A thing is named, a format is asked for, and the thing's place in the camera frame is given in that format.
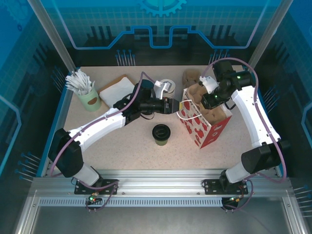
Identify white wrapped stir sticks bundle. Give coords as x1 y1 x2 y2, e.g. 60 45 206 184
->
65 69 96 96

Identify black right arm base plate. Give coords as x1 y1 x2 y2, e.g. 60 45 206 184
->
203 179 249 195

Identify white paper napkins stack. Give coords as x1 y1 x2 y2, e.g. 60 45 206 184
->
99 77 136 108

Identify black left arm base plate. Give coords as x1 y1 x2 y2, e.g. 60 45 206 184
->
74 179 119 195

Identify brown pulp cup carrier stack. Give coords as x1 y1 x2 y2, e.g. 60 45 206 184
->
182 69 202 86

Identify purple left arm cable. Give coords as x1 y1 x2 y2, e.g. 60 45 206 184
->
50 71 158 213

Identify slotted grey cable duct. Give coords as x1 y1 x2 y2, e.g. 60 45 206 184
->
39 197 224 208

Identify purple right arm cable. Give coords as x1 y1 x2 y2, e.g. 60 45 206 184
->
202 57 288 213

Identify aluminium frame post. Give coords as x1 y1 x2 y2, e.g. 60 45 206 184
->
26 0 77 71
245 0 293 75

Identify light green holder cup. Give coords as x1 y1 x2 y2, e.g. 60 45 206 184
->
77 86 102 112

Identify red white paper gift bag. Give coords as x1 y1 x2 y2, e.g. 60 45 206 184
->
175 84 233 150

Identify green paper cups stack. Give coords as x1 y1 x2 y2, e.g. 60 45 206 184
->
158 78 176 98

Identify aluminium front rail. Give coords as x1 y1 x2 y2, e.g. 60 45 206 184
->
31 169 293 198

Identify black plastic cup lid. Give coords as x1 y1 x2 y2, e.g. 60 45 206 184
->
152 123 171 142

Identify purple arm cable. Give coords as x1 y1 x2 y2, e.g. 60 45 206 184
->
50 71 158 213
202 57 288 213

